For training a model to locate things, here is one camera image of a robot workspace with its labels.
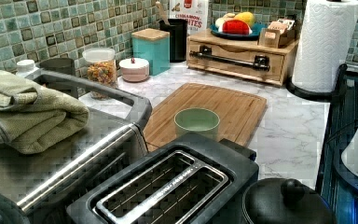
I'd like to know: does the folded beige towel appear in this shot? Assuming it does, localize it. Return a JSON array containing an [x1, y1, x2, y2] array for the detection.
[[0, 70, 90, 154]]

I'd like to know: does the paper towel roll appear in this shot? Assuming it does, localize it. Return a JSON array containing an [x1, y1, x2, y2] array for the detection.
[[292, 0, 358, 90]]

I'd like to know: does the bamboo cutting board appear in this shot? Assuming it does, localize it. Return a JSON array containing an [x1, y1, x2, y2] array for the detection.
[[144, 83, 267, 152]]

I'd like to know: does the black two-slot toaster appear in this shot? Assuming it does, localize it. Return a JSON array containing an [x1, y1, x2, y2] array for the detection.
[[66, 133, 258, 224]]

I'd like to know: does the black utensil holder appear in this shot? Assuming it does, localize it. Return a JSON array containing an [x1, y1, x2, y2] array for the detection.
[[159, 19, 187, 63]]

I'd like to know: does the teal canister with wooden lid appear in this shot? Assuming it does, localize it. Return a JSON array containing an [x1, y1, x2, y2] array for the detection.
[[131, 28, 170, 76]]

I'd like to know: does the dark blue plate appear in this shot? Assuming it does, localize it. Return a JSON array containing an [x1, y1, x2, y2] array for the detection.
[[210, 23, 267, 41]]

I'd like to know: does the pale banana toy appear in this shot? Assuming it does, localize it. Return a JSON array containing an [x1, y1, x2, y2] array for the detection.
[[214, 13, 235, 28]]

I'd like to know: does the wooden drawer box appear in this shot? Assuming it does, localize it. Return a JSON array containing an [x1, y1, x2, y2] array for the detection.
[[186, 29, 298, 86]]

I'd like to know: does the red watermelon slice toy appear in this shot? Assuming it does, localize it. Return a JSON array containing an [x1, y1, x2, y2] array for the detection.
[[218, 20, 253, 35]]

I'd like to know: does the green ceramic bowl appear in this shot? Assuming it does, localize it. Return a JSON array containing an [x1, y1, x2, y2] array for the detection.
[[173, 107, 220, 140]]

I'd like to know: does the cereal box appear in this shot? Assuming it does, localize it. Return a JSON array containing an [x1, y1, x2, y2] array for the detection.
[[169, 0, 209, 35]]

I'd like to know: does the wooden utensil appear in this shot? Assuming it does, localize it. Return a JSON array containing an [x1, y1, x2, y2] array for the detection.
[[156, 1, 170, 26]]

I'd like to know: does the glass jar of cereal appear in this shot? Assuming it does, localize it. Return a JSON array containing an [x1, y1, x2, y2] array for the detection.
[[82, 48, 118, 88]]

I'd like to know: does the black pot lid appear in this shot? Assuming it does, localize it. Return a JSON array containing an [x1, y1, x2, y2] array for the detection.
[[242, 178, 337, 224]]

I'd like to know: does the wooden tea bag box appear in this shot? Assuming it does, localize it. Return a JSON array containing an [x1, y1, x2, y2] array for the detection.
[[257, 19, 299, 49]]

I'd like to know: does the yellow lemon toy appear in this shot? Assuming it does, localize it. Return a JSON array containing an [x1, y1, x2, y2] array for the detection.
[[234, 11, 255, 27]]

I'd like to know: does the dark grey cup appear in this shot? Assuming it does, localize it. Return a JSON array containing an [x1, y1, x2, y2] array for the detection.
[[38, 57, 79, 99]]

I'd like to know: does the stainless steel toaster oven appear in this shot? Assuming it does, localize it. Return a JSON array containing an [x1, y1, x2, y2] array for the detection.
[[0, 70, 152, 224]]

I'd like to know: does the black drawer handle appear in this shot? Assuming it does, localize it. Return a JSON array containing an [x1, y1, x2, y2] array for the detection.
[[189, 45, 270, 71]]

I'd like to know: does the white capped bottle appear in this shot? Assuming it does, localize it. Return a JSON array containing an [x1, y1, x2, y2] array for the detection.
[[16, 60, 39, 78]]

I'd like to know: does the black paper towel holder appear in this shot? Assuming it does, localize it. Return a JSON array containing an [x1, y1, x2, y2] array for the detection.
[[285, 63, 348, 103]]

